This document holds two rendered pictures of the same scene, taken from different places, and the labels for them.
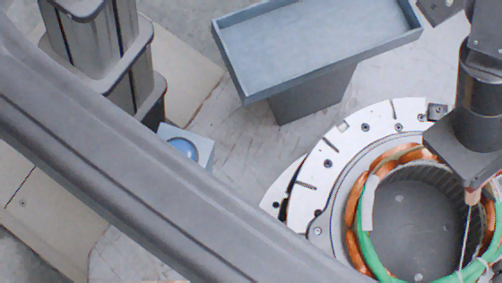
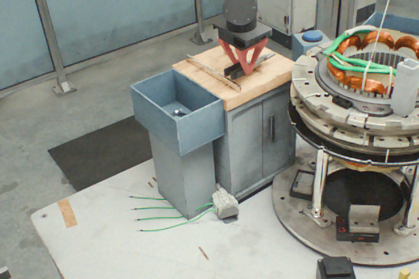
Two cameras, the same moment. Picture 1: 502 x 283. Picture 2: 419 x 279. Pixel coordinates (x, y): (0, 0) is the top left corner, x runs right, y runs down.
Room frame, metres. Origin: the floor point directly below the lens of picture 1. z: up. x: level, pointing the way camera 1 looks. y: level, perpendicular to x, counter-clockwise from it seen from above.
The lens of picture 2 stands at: (-0.32, -0.89, 1.60)
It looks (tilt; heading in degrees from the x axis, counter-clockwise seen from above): 37 degrees down; 70
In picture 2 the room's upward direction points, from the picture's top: 4 degrees counter-clockwise
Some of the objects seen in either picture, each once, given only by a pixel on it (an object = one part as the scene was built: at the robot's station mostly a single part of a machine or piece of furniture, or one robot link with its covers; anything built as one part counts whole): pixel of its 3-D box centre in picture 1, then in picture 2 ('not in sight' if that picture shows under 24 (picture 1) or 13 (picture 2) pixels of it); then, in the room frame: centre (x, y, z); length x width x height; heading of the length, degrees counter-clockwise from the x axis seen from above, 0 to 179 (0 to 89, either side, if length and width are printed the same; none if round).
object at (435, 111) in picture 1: (437, 113); not in sight; (0.41, -0.22, 1.09); 0.03 x 0.02 x 0.02; 95
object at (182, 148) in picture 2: not in sight; (181, 149); (-0.08, -0.05, 0.92); 0.17 x 0.11 x 0.28; 105
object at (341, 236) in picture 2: not in sight; (357, 228); (0.18, -0.32, 0.81); 0.08 x 0.05 x 0.02; 150
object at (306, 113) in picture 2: not in sight; (314, 117); (0.12, -0.24, 1.06); 0.09 x 0.04 x 0.01; 108
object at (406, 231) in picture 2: not in sight; (408, 224); (0.29, -0.35, 0.81); 0.07 x 0.03 x 0.01; 11
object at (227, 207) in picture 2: not in sight; (222, 200); (-0.02, -0.11, 0.80); 0.10 x 0.05 x 0.04; 86
